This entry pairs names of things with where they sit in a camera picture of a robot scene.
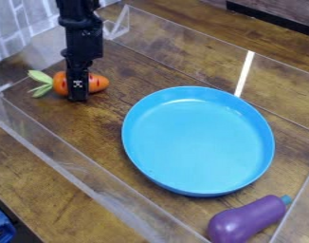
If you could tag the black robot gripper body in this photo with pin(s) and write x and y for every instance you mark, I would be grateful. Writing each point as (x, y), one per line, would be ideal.
(82, 41)

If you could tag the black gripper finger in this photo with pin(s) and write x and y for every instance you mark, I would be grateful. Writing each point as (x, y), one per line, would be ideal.
(77, 82)

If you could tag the orange toy carrot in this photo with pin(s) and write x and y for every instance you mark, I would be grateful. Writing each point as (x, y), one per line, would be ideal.
(56, 83)

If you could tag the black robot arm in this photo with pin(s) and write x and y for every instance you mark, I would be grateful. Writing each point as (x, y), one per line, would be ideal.
(77, 9)

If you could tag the white grid curtain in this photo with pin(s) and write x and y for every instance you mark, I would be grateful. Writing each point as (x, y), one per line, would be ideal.
(26, 22)

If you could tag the blue plastic plate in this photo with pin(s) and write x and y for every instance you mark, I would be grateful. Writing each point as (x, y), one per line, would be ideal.
(197, 140)

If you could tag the blue object at corner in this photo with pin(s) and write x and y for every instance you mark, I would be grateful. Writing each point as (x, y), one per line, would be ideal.
(6, 229)

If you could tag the purple toy eggplant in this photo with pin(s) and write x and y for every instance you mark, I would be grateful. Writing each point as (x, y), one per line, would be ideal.
(233, 226)

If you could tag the clear acrylic enclosure wall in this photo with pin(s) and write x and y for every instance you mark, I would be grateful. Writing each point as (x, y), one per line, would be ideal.
(65, 178)

